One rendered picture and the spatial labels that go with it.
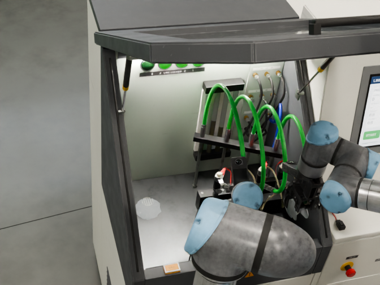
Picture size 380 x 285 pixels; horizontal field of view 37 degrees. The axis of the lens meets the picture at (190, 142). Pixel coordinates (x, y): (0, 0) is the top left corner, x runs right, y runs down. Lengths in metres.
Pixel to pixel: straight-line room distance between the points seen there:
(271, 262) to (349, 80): 1.05
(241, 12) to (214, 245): 1.14
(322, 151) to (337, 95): 0.52
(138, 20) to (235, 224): 1.03
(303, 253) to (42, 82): 3.28
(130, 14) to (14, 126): 2.01
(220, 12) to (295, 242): 1.12
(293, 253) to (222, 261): 0.13
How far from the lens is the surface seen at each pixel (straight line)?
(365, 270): 2.31
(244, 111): 2.20
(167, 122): 2.12
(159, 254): 2.06
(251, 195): 1.45
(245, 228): 1.07
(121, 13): 1.97
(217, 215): 1.07
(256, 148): 2.09
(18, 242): 3.18
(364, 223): 2.13
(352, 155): 1.49
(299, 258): 1.10
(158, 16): 1.96
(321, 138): 1.49
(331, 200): 1.40
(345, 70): 1.98
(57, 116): 3.88
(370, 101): 2.09
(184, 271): 1.88
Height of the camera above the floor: 2.48
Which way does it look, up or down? 42 degrees down
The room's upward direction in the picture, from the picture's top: 8 degrees clockwise
